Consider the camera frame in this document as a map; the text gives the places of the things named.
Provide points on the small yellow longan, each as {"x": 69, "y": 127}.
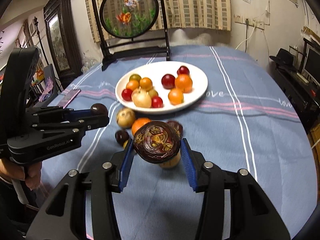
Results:
{"x": 125, "y": 144}

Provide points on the tan brown round fruit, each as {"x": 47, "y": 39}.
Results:
{"x": 125, "y": 118}

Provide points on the round goldfish screen ornament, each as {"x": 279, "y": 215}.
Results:
{"x": 131, "y": 28}

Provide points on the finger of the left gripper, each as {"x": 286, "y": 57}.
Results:
{"x": 70, "y": 125}
{"x": 55, "y": 114}

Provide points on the person's left hand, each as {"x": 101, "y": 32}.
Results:
{"x": 10, "y": 171}

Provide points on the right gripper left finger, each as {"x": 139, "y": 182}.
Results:
{"x": 63, "y": 214}

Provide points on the orange persimmon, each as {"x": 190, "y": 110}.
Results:
{"x": 146, "y": 84}
{"x": 176, "y": 96}

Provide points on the striped beige curtain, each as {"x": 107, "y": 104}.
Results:
{"x": 208, "y": 14}

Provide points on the small orange fruit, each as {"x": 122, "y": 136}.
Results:
{"x": 132, "y": 85}

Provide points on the wall power strip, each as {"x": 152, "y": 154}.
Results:
{"x": 253, "y": 22}

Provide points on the dark red plum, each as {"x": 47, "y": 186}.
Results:
{"x": 183, "y": 70}

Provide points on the pale yellow small fruit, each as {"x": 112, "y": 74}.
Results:
{"x": 141, "y": 98}

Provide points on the white oval plate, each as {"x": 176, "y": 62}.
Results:
{"x": 155, "y": 72}

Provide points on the small yellow-green fruit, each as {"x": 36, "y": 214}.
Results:
{"x": 152, "y": 93}

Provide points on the large red plum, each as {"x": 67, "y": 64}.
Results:
{"x": 168, "y": 81}

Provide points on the small red tomato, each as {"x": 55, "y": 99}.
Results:
{"x": 156, "y": 102}

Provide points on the large orange mandarin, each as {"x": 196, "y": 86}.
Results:
{"x": 138, "y": 124}

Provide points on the large dark mangosteen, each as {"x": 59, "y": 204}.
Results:
{"x": 156, "y": 142}

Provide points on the purple smartphone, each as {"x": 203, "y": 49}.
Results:
{"x": 68, "y": 98}

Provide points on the dark purple plum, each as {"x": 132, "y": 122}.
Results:
{"x": 121, "y": 136}
{"x": 99, "y": 109}

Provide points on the black hat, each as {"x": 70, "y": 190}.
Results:
{"x": 283, "y": 58}

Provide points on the computer monitor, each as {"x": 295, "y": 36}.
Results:
{"x": 312, "y": 64}

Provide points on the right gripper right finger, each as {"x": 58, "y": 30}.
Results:
{"x": 253, "y": 216}

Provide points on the large tan round fruit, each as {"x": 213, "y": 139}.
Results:
{"x": 173, "y": 162}

